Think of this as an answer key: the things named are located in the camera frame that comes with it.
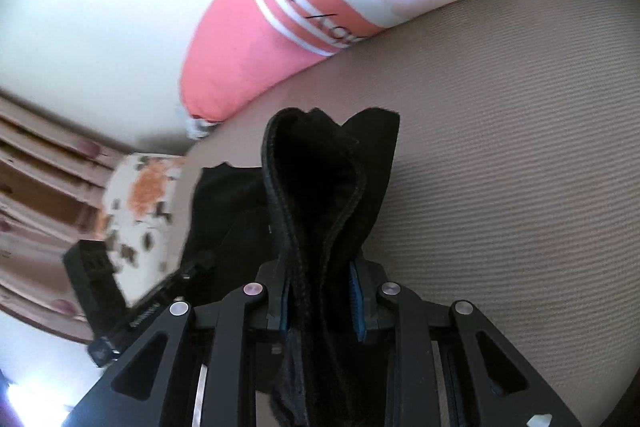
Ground beige textured bed mattress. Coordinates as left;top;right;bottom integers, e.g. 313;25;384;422
169;0;639;426

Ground floral white pillow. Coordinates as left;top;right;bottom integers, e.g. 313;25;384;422
94;153;184;305

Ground black pants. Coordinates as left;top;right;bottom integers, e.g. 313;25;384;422
182;108;400;426

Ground wooden headboard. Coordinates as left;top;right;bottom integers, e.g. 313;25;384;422
1;98;124;343

